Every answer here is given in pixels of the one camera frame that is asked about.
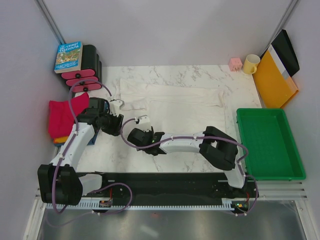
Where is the white slotted cable duct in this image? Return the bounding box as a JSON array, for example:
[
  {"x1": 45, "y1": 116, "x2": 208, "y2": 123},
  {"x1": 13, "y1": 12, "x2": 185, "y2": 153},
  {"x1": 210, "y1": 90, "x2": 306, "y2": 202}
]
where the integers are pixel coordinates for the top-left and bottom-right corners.
[{"x1": 46, "y1": 198, "x2": 251, "y2": 210}]

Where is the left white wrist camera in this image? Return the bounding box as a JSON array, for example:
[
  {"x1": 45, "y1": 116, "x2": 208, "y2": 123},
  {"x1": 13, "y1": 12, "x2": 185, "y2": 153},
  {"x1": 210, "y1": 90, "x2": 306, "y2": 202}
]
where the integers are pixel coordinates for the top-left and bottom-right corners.
[{"x1": 109, "y1": 99, "x2": 125, "y2": 117}]

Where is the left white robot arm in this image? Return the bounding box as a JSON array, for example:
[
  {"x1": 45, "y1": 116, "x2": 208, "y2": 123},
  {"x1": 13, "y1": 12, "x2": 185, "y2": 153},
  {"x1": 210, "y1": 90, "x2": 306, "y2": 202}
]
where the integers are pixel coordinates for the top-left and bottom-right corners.
[{"x1": 37, "y1": 97, "x2": 125, "y2": 206}]

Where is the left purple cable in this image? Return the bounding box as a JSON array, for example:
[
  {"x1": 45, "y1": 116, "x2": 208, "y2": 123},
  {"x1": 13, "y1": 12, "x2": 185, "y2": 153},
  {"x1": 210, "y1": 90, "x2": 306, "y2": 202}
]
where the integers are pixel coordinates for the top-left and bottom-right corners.
[{"x1": 44, "y1": 78, "x2": 133, "y2": 227}]

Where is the pink plug cube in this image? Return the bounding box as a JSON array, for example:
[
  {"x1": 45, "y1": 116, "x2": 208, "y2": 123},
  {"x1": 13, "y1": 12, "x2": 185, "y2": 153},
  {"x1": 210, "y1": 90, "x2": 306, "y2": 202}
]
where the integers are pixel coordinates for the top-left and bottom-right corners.
[{"x1": 228, "y1": 57, "x2": 243, "y2": 72}]

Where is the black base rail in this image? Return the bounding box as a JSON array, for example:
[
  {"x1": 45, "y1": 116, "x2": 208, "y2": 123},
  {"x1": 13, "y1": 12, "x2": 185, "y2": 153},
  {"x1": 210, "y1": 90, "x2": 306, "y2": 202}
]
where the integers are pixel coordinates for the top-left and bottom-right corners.
[{"x1": 88, "y1": 172, "x2": 258, "y2": 206}]

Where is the blue treehouse book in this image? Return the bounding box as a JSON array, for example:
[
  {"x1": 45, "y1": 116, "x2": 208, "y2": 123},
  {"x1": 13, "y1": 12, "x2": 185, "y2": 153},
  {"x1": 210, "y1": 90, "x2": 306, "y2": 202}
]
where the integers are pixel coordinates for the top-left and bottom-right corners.
[{"x1": 54, "y1": 41, "x2": 83, "y2": 74}]

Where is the purple cable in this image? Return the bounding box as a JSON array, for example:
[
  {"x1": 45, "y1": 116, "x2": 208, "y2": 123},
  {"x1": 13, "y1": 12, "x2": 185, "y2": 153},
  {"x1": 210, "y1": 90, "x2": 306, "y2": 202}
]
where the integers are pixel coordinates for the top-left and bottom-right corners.
[
  {"x1": 120, "y1": 118, "x2": 260, "y2": 217},
  {"x1": 44, "y1": 78, "x2": 133, "y2": 227}
]

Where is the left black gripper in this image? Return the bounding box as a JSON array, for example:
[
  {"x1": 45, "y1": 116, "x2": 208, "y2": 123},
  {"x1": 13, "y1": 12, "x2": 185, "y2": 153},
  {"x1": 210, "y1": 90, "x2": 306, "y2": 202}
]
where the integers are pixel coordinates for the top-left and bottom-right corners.
[{"x1": 99, "y1": 109, "x2": 124, "y2": 137}]

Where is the red folded t shirt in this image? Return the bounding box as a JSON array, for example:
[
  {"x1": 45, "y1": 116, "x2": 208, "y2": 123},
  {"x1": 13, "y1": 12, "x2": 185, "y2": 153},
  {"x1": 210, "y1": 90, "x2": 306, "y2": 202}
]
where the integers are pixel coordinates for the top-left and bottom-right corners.
[{"x1": 48, "y1": 93, "x2": 90, "y2": 139}]

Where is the yellow mug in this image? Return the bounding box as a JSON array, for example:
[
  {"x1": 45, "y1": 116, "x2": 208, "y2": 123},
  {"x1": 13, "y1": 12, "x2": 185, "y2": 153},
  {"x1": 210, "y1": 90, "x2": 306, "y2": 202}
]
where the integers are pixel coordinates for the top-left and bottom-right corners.
[{"x1": 243, "y1": 54, "x2": 261, "y2": 75}]

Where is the black pink drawer organizer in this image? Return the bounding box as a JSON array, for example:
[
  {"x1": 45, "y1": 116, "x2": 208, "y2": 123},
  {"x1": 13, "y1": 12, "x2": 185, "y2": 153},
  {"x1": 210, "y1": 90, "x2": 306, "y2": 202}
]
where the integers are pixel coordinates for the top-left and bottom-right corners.
[{"x1": 61, "y1": 44, "x2": 102, "y2": 93}]

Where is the white t shirt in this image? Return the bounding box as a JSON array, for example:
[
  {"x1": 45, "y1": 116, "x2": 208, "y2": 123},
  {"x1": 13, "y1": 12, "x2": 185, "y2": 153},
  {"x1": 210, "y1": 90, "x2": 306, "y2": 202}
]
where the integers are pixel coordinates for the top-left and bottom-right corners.
[{"x1": 116, "y1": 79, "x2": 237, "y2": 138}]

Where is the orange folded t shirt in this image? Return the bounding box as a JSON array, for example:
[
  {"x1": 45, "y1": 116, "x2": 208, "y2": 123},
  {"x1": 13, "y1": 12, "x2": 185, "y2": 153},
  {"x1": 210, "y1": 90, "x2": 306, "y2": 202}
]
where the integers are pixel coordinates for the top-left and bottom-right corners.
[{"x1": 53, "y1": 136, "x2": 68, "y2": 144}]

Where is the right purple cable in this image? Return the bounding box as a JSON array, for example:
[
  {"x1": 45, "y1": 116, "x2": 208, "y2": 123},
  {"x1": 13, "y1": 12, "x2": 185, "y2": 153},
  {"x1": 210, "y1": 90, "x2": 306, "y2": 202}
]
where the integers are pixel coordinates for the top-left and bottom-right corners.
[{"x1": 120, "y1": 118, "x2": 260, "y2": 217}]

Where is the blue folded t shirt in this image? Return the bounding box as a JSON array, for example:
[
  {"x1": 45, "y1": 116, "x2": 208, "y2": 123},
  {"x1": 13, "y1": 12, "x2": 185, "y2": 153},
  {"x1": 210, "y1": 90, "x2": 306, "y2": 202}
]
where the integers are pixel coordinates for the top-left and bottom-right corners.
[{"x1": 53, "y1": 133, "x2": 98, "y2": 147}]

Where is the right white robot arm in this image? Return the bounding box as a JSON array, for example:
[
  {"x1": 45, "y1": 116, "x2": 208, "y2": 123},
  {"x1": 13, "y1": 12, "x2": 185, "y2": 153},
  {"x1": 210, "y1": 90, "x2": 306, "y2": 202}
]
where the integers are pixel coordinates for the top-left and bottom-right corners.
[{"x1": 127, "y1": 126, "x2": 247, "y2": 197}]

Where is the green plastic tray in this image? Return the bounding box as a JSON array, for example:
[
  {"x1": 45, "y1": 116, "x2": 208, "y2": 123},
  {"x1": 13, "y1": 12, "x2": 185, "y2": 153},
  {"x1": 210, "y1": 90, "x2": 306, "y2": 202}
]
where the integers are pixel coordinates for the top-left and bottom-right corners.
[{"x1": 236, "y1": 108, "x2": 306, "y2": 181}]

